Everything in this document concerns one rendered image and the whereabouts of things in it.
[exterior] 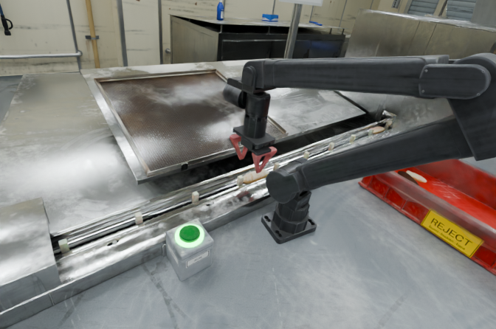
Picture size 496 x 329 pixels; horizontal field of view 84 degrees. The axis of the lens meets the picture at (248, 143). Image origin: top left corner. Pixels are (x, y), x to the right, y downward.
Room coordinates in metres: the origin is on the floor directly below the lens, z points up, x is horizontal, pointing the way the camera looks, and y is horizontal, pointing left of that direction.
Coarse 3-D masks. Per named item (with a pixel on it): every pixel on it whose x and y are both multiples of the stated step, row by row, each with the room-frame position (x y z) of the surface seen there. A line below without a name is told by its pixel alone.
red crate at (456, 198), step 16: (368, 176) 0.71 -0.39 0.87; (432, 176) 0.84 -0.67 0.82; (384, 192) 0.67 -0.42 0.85; (432, 192) 0.74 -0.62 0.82; (448, 192) 0.75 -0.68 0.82; (400, 208) 0.62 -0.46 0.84; (416, 208) 0.60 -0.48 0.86; (464, 208) 0.68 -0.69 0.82; (480, 208) 0.69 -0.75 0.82; (480, 256) 0.47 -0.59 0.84
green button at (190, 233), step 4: (184, 228) 0.37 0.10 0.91; (188, 228) 0.37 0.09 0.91; (192, 228) 0.38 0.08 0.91; (196, 228) 0.38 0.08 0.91; (180, 232) 0.36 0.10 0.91; (184, 232) 0.36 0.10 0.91; (188, 232) 0.36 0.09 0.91; (192, 232) 0.37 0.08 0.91; (196, 232) 0.37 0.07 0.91; (180, 236) 0.35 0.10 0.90; (184, 236) 0.35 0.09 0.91; (188, 236) 0.36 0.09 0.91; (192, 236) 0.36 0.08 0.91; (196, 236) 0.36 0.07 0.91; (184, 240) 0.35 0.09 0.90; (188, 240) 0.35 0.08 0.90; (192, 240) 0.35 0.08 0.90
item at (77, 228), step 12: (348, 132) 1.03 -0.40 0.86; (312, 144) 0.88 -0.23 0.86; (324, 144) 0.91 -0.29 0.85; (276, 156) 0.76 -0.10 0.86; (288, 156) 0.78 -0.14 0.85; (240, 168) 0.66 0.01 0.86; (252, 168) 0.68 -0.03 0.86; (216, 180) 0.60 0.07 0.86; (180, 192) 0.52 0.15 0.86; (144, 204) 0.46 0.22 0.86; (108, 216) 0.41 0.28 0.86; (120, 216) 0.43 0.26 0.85; (72, 228) 0.37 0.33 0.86; (84, 228) 0.38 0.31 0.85
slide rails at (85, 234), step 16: (368, 128) 1.12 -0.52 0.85; (336, 144) 0.93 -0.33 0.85; (288, 160) 0.76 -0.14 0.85; (192, 192) 0.54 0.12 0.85; (208, 192) 0.55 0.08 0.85; (224, 192) 0.56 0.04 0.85; (160, 208) 0.47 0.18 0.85; (112, 224) 0.40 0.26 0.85; (144, 224) 0.42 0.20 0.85; (96, 240) 0.36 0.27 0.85; (64, 256) 0.32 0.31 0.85
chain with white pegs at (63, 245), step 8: (352, 136) 0.98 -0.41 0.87; (344, 144) 0.96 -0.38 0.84; (320, 152) 0.86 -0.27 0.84; (240, 176) 0.61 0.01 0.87; (216, 192) 0.57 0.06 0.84; (192, 200) 0.52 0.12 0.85; (176, 208) 0.49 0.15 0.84; (136, 216) 0.42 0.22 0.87; (152, 216) 0.45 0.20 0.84; (136, 224) 0.42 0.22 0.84; (112, 232) 0.39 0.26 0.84; (64, 240) 0.33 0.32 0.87; (64, 248) 0.33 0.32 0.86; (72, 248) 0.34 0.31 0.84
